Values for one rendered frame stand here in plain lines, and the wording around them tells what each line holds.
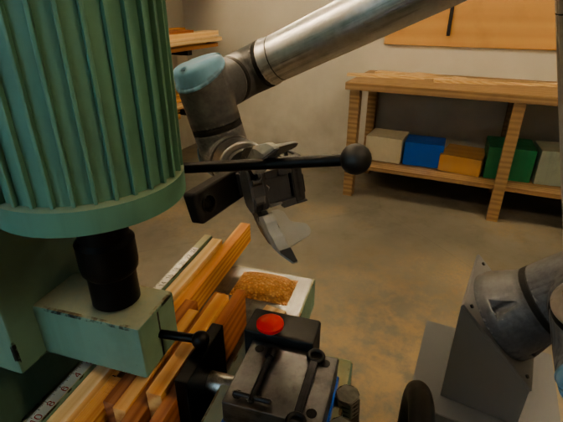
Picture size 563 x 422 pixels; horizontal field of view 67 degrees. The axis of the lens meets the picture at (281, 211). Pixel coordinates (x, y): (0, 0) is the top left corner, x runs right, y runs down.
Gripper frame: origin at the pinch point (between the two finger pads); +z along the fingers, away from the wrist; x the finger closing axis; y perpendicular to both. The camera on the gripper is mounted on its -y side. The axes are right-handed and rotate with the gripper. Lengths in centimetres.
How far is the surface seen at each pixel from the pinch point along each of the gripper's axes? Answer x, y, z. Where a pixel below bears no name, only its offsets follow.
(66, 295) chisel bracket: 4.0, -25.7, -4.6
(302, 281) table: 20.6, 6.7, -14.8
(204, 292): 16.3, -9.9, -15.3
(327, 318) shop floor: 107, 50, -106
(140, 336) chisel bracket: 6.9, -19.0, 4.2
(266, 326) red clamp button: 8.9, -6.5, 7.8
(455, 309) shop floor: 117, 110, -88
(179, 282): 13.0, -13.0, -15.1
